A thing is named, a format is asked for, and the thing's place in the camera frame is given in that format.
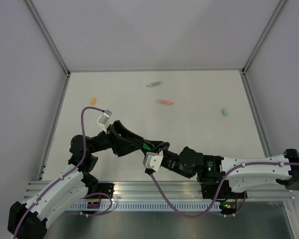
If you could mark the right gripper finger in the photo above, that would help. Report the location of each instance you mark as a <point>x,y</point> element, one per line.
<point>160,144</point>
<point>153,149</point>

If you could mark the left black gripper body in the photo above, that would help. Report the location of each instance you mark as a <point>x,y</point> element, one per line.
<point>115,143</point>

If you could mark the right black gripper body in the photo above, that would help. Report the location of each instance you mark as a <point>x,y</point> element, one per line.
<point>159,150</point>

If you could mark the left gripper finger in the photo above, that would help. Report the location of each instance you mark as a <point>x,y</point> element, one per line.
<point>123,150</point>
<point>123,135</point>

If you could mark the bright green pen cap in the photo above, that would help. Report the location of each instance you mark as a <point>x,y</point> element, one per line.
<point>146,147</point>

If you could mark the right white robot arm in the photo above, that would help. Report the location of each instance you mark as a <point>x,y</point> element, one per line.
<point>225,177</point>

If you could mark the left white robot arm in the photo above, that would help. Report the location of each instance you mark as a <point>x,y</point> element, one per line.
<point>32,218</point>

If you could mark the orange pen cap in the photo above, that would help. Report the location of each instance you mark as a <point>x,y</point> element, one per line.
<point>93,101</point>

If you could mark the pink pen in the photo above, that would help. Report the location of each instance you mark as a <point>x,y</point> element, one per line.
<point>164,102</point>

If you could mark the light green pen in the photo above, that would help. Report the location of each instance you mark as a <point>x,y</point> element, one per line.
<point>155,84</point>

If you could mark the light green pen cap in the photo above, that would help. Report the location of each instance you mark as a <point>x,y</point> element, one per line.
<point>224,111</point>

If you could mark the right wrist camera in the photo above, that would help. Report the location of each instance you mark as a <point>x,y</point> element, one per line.
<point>153,161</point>

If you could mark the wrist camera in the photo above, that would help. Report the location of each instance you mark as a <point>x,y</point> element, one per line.
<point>153,161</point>
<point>104,118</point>

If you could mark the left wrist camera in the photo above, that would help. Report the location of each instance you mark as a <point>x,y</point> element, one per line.
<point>104,118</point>

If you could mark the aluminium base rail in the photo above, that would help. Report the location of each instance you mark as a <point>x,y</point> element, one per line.
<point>173,190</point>

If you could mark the slotted cable duct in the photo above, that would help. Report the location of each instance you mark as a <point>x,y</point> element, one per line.
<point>160,206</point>

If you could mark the left aluminium frame post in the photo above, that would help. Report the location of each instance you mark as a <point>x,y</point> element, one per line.
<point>46,35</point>

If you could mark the aluminium frame post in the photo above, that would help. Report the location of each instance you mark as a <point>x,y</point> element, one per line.
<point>265,33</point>
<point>46,35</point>

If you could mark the right aluminium frame post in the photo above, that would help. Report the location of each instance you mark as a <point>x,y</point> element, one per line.
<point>265,33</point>

